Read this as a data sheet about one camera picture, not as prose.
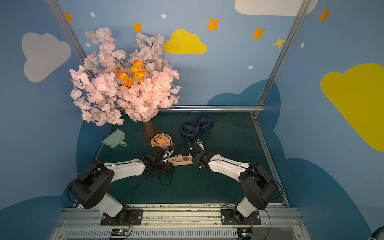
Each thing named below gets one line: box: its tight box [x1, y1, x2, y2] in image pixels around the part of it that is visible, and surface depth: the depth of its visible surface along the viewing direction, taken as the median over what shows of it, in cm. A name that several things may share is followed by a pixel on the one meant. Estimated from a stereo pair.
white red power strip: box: [168, 153, 193, 166], surface depth 93 cm
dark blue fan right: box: [195, 113, 214, 133], surface depth 107 cm
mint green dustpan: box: [100, 128, 127, 148], surface depth 109 cm
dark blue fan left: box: [180, 121, 199, 143], surface depth 103 cm
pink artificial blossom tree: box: [69, 27, 182, 137], surface depth 65 cm
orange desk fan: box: [150, 133, 175, 151], surface depth 97 cm
